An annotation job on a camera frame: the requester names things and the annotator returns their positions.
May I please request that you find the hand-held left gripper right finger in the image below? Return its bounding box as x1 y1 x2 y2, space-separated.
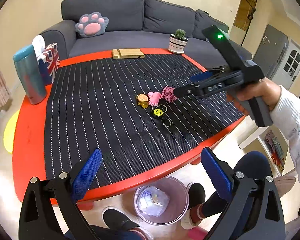
201 147 287 240

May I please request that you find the wooden door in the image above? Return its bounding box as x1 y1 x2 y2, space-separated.
234 0 258 30

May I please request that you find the person's shoe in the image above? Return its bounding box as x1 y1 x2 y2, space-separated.
181 182 206 230
102 207 153 240

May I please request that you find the pink waste bin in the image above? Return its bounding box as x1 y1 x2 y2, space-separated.
134 176 189 225

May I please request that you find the wooden phone stand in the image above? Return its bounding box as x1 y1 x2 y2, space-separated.
112 48 145 60

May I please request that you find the dark grey sofa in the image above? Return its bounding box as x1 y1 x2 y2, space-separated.
39 0 253 63

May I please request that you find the person's right forearm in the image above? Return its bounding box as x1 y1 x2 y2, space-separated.
269 85 300 217

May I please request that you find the white tissue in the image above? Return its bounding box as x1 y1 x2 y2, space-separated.
32 35 45 55

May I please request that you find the white plastic bag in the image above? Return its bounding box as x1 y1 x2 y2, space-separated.
137 186 170 217

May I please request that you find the teal thermos bottle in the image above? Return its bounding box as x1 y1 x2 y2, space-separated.
13 44 47 105

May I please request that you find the pink scrunchie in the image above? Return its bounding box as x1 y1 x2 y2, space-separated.
162 86 177 103

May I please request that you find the black hanging cable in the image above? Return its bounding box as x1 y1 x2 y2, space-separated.
241 0 258 45

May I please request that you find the potted cactus in striped pot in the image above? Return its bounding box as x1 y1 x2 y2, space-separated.
168 29 188 55

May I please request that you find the yellow smiley keychain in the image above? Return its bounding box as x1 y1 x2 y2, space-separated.
151 104 172 127

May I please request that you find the white door with window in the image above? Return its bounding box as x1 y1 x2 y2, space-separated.
270 39 300 90

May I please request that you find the red round table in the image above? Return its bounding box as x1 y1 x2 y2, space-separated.
12 47 247 210

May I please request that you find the black striped table mat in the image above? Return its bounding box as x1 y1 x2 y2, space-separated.
44 54 245 190

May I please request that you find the white low shelf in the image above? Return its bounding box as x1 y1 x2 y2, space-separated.
238 126 288 178

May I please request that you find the grey door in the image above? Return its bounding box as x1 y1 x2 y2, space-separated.
252 24 289 80

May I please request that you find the colourful toy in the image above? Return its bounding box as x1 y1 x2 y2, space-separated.
263 129 286 168

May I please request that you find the person's left shoe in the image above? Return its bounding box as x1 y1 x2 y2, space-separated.
102 207 153 240

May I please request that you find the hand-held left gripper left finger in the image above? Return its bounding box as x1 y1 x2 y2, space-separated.
18 148 102 240

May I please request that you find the yellow stool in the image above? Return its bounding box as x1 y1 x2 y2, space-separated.
4 110 20 153

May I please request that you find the orange turtle keychain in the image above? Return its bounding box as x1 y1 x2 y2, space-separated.
137 94 149 107

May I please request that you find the person's right shoe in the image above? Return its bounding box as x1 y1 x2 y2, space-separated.
181 182 206 230

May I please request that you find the pink octopus keychain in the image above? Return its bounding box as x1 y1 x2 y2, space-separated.
148 91 163 105

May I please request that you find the grey pink paw cushion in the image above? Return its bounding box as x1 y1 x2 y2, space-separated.
75 12 109 38

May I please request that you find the dusty pink object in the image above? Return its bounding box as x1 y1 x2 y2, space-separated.
275 176 297 191

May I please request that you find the person's right hand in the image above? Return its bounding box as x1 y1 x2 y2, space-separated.
226 77 282 117

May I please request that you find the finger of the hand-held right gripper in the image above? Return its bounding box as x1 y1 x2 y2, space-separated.
174 79 209 98
190 65 232 83

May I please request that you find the flag print tissue box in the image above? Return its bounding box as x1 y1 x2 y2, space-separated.
37 42 61 85

